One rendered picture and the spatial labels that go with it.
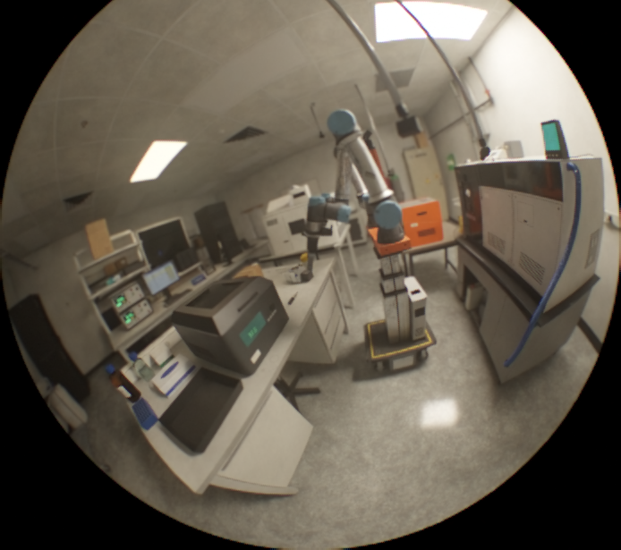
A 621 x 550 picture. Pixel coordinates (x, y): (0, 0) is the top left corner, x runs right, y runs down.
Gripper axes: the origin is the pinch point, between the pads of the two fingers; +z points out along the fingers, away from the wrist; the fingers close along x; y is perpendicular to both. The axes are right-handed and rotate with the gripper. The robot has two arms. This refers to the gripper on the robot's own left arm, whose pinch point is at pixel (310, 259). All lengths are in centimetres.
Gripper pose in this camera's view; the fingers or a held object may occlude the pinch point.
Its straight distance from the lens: 92.4
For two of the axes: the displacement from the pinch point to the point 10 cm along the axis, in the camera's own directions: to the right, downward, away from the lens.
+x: 0.1, 3.5, -9.4
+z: -1.0, 9.3, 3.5
